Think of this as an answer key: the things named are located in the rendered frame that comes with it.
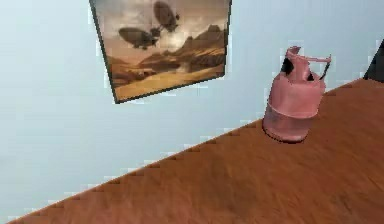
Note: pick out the brown wooden table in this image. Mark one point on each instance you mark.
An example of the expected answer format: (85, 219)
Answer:
(253, 180)

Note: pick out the framed brown airship picture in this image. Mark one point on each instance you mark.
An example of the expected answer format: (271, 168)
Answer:
(166, 53)

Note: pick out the black angular object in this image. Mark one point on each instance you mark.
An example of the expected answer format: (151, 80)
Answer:
(376, 66)

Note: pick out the pink spray bottle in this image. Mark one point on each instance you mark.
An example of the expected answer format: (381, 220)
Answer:
(293, 103)

